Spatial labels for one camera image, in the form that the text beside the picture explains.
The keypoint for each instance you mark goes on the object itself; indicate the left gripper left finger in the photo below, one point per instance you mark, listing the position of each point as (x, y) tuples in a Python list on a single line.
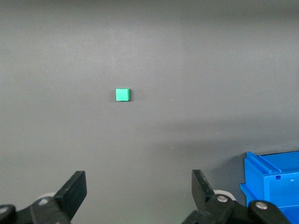
[(70, 193)]

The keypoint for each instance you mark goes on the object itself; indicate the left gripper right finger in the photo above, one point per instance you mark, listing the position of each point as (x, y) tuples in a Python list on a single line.
[(205, 200)]

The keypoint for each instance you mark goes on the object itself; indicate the green cube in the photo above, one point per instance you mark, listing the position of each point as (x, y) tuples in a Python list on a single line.
[(122, 95)]

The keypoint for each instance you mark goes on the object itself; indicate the blue plastic storage bin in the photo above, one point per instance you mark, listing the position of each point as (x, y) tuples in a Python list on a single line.
[(278, 177)]

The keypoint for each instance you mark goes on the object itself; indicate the dark grey table mat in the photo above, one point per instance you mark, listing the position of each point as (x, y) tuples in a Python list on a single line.
[(163, 46)]

